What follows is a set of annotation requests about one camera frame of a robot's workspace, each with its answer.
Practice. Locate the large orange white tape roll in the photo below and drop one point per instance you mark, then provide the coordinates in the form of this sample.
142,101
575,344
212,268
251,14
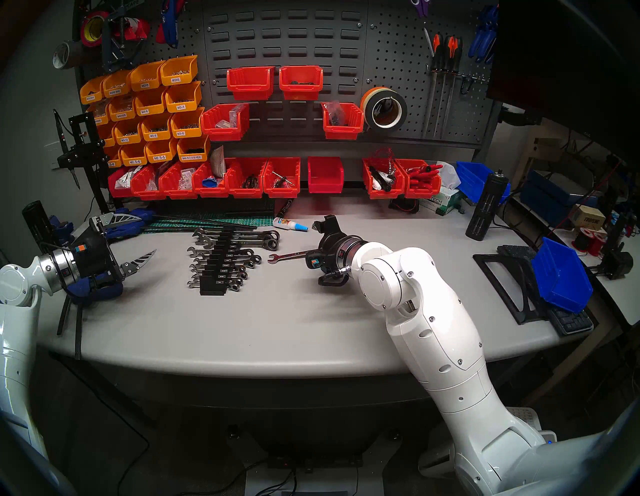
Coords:
367,105

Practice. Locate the white plastic bag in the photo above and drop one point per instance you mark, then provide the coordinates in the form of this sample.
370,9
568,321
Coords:
447,174

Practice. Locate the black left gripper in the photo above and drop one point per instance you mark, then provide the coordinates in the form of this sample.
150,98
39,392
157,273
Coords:
95,257

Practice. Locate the yellow screw bin M3-6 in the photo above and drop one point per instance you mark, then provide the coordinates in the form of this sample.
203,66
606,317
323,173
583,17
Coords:
186,123

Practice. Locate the yellow screw bin M3X8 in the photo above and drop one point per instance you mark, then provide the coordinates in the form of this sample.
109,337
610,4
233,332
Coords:
145,76

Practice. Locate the black permanent marker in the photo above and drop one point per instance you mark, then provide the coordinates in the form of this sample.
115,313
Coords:
285,207

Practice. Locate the black keyboard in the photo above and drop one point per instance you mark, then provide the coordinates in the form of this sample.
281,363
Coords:
570,321

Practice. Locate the grey duct tape roll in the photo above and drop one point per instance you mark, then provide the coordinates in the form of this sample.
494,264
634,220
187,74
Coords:
60,57

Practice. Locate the dark blue crate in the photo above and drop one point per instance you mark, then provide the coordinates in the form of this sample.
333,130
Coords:
547,195

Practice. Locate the large chrome combination wrench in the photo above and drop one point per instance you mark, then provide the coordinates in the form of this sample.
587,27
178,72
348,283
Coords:
270,244
252,232
250,238

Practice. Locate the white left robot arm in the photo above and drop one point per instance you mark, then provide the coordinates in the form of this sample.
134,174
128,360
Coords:
17,325

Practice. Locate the clear screw bag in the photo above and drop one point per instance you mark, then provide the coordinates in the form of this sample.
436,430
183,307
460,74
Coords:
186,179
336,111
232,115

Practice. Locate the green cutting mat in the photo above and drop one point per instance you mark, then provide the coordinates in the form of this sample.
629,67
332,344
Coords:
200,221

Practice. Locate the black metal hand tool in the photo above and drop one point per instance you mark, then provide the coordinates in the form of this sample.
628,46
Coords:
282,179

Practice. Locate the black water bottle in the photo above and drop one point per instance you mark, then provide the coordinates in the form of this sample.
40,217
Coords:
487,205

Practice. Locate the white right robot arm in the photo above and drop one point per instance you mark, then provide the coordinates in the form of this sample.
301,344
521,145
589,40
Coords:
435,340

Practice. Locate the black monitor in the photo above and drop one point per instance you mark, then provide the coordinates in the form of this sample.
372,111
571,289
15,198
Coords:
565,65

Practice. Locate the black helping hand stand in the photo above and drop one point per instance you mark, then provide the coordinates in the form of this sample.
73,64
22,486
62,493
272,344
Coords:
85,150

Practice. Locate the black pegboard hook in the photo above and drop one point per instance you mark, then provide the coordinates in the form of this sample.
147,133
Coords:
467,82

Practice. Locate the red mesh bag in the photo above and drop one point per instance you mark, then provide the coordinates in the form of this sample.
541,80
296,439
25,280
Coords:
382,152

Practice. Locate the small cardboard box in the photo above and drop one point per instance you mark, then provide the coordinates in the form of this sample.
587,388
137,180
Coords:
587,217

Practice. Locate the black metal clamp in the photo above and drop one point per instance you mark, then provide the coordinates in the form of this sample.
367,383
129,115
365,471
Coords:
117,50

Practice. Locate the red yellow tape roll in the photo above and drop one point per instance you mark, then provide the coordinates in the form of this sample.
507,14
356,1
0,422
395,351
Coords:
92,39

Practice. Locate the white air purifier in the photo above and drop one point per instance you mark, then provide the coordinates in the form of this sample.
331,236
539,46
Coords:
524,416

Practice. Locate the purple scissors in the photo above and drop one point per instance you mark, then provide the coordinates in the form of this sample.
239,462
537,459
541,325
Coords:
420,6

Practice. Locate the red storage bin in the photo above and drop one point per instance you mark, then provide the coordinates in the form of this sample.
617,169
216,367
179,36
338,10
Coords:
119,191
384,193
250,83
247,191
209,191
325,175
343,131
421,191
300,82
225,131
282,191
172,192
146,192

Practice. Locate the white user manual sheet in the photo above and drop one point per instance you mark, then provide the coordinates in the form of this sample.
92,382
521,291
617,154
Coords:
218,162

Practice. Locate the black frame stand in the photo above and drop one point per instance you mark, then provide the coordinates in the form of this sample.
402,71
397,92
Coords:
507,300

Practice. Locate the green white glove box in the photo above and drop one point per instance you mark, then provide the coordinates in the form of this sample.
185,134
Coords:
442,201

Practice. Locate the white super glue bottle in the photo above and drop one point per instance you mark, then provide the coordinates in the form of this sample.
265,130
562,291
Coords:
290,225

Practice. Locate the yellow screw bin M3-8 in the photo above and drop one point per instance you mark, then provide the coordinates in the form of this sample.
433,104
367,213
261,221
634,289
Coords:
155,127

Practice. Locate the blue storage bin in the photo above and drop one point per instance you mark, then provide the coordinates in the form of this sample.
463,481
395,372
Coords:
472,179
562,275

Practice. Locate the yellow screw bin M4 HEX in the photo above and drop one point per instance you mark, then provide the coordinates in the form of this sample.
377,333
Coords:
193,148

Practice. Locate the yellow screw bin M2.5-5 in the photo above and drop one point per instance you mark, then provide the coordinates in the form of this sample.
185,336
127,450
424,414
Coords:
161,151

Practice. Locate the black cylinder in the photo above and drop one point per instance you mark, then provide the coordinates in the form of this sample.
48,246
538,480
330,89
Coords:
36,225

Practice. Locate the small chrome combination wrench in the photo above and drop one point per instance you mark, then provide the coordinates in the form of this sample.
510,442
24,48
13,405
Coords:
247,263
237,279
241,269
240,274
252,258
235,284

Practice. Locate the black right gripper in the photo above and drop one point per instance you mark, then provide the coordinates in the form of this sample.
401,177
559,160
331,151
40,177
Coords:
332,252

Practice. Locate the yellow screw bin M3-4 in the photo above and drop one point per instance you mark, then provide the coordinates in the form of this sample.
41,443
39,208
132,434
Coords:
182,96

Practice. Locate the small blue part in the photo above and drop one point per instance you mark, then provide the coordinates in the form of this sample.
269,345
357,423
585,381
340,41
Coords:
210,183

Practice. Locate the black wrench holder rack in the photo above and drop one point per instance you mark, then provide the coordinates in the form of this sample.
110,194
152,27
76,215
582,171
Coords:
215,289

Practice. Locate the red white tool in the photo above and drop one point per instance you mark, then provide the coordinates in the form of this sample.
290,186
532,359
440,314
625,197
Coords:
134,29

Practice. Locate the yellow screw bin M3X6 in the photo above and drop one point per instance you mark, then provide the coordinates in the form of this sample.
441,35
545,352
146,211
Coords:
178,70

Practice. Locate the yellow screw bin M4-6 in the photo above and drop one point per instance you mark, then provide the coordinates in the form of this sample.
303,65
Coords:
149,102

